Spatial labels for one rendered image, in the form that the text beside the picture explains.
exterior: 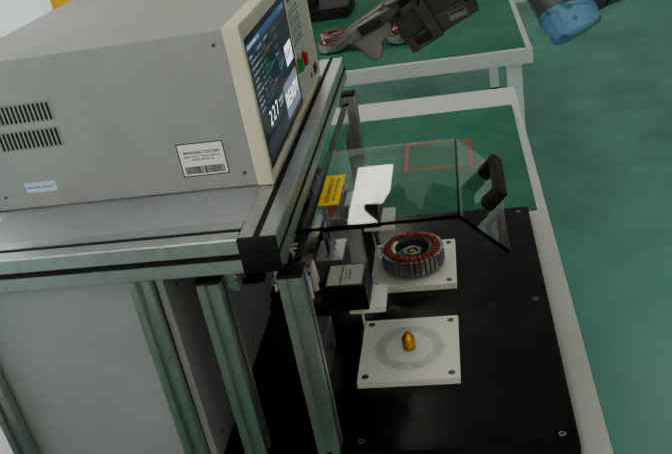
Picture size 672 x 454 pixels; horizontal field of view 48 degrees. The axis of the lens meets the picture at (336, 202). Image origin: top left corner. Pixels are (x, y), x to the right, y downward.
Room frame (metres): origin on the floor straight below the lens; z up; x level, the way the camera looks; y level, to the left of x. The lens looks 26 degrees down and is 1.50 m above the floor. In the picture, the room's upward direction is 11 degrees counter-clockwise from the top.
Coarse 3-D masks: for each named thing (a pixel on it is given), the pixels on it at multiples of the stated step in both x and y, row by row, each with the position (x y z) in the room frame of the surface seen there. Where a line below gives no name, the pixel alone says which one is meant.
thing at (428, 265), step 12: (396, 240) 1.20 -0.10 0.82; (408, 240) 1.20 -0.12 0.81; (420, 240) 1.19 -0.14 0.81; (432, 240) 1.17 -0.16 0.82; (384, 252) 1.17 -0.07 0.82; (396, 252) 1.16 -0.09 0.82; (420, 252) 1.16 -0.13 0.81; (432, 252) 1.13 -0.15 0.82; (384, 264) 1.16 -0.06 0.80; (396, 264) 1.12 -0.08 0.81; (408, 264) 1.12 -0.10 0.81; (420, 264) 1.11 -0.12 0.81; (432, 264) 1.12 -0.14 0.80; (408, 276) 1.12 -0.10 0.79
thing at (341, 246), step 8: (336, 240) 1.23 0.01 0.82; (344, 240) 1.22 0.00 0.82; (320, 248) 1.21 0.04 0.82; (336, 248) 1.20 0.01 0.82; (344, 248) 1.19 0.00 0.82; (320, 256) 1.18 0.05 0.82; (336, 256) 1.17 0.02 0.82; (344, 256) 1.18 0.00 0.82; (320, 264) 1.16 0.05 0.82; (328, 264) 1.16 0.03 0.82; (336, 264) 1.16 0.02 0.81; (320, 272) 1.16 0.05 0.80
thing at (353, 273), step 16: (336, 272) 0.96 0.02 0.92; (352, 272) 0.95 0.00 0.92; (368, 272) 0.95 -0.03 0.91; (336, 288) 0.92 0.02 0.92; (352, 288) 0.91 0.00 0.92; (368, 288) 0.93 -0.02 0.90; (384, 288) 0.95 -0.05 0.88; (272, 304) 0.94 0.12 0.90; (320, 304) 0.92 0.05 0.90; (336, 304) 0.91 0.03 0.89; (352, 304) 0.91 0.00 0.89; (368, 304) 0.91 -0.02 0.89; (384, 304) 0.91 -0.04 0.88
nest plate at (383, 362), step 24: (384, 336) 0.97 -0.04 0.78; (432, 336) 0.95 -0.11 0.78; (456, 336) 0.94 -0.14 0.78; (360, 360) 0.92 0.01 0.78; (384, 360) 0.91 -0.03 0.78; (408, 360) 0.90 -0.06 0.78; (432, 360) 0.89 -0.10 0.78; (456, 360) 0.88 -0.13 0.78; (360, 384) 0.87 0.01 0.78; (384, 384) 0.86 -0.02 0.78; (408, 384) 0.86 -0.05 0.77; (432, 384) 0.85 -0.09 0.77
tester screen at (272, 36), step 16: (272, 16) 1.05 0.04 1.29; (256, 32) 0.95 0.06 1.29; (272, 32) 1.03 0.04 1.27; (288, 32) 1.12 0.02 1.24; (256, 48) 0.94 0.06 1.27; (272, 48) 1.01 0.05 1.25; (256, 64) 0.92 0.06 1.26; (272, 64) 1.00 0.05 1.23; (256, 80) 0.90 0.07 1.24; (272, 80) 0.98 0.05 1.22; (256, 96) 0.89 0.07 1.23; (272, 96) 0.96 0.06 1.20; (272, 160) 0.90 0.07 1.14
